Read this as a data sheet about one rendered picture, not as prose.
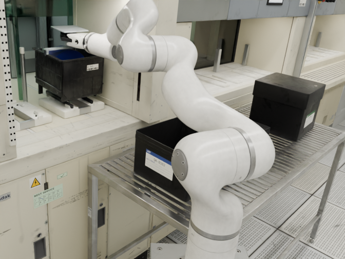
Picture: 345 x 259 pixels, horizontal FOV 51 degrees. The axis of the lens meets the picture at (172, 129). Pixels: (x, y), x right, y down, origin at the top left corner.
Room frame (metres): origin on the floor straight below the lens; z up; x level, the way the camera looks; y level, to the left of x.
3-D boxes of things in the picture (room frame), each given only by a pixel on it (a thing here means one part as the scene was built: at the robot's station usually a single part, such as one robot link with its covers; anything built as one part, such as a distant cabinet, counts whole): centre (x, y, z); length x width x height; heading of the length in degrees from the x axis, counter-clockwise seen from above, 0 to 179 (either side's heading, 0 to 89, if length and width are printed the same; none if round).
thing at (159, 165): (1.23, -0.05, 0.85); 0.28 x 0.28 x 0.17; 49
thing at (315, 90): (1.85, -0.59, 0.89); 0.29 x 0.29 x 0.25; 55
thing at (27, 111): (1.33, 0.64, 0.89); 0.22 x 0.21 x 0.04; 51
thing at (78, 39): (1.48, 0.40, 1.19); 0.11 x 0.10 x 0.07; 52
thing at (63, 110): (1.54, 0.47, 0.89); 0.22 x 0.21 x 0.04; 51
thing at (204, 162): (0.68, -0.09, 1.07); 0.19 x 0.12 x 0.24; 121
